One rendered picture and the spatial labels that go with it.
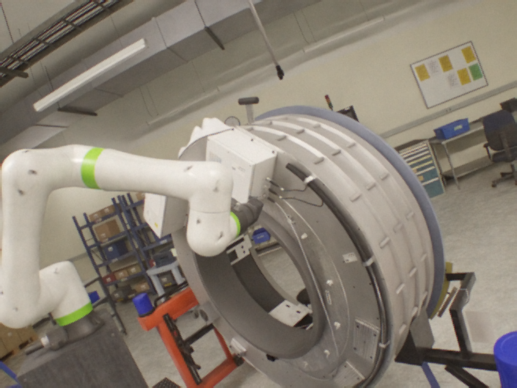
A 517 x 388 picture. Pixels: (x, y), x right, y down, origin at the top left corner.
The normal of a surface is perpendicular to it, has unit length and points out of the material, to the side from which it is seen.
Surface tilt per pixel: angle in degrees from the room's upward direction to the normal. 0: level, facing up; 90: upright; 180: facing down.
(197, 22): 90
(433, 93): 90
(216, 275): 89
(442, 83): 90
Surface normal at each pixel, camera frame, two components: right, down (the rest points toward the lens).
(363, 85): -0.15, 0.13
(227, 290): 0.48, -0.44
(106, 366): 0.48, -0.14
